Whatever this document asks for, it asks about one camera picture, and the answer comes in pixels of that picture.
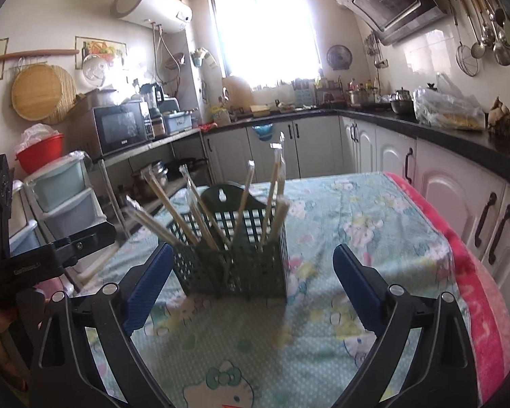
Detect chopsticks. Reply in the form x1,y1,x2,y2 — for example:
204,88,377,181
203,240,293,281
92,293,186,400
180,165,232,249
259,132,286,252
234,159,255,237
72,242,119,285

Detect left hand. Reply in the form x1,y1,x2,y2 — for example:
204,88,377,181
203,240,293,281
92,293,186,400
0,308,28,392

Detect pink blanket under cloth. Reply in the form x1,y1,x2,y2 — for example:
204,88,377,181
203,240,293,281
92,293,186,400
386,172,510,403

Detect plastic drawer tower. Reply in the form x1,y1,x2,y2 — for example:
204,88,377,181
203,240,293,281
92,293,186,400
13,151,106,242

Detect red plastic basin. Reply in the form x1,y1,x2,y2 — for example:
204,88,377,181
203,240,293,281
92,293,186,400
15,134,64,174

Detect patterned teal table cloth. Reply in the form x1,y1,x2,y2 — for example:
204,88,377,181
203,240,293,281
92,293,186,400
73,171,473,408

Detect white lower cabinets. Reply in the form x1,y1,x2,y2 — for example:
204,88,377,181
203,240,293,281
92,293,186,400
202,113,510,314

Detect stacked steel pots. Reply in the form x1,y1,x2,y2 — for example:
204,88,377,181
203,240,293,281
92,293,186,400
132,160,168,200

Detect black microwave oven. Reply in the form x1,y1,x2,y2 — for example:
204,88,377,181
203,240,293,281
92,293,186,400
69,99,156,159

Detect round bamboo tray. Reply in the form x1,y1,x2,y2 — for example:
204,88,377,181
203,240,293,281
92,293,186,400
11,64,77,125

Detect dark green utensil basket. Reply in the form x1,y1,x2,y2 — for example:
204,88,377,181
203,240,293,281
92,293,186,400
167,183,289,299

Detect blender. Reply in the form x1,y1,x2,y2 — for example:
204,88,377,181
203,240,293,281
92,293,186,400
140,83,166,138

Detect wrapped chopsticks standing in basket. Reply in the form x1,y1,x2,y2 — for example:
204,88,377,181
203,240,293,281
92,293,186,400
259,132,286,252

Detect clear plastic bag of food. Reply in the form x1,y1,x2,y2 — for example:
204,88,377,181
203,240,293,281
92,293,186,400
413,73,486,132

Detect steel kettle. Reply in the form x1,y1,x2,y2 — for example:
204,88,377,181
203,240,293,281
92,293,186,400
390,87,414,116

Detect white water heater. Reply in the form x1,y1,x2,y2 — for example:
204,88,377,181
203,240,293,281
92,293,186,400
110,0,192,33

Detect hanging skimmer ladle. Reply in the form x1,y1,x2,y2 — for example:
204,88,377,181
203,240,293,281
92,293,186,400
448,0,479,78

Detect window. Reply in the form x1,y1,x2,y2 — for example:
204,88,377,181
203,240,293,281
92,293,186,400
211,0,321,89

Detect range hood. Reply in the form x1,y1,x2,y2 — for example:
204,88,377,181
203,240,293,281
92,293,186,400
336,0,446,46

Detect wall fan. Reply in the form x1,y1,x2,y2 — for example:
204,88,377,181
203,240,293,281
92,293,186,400
326,44,353,71

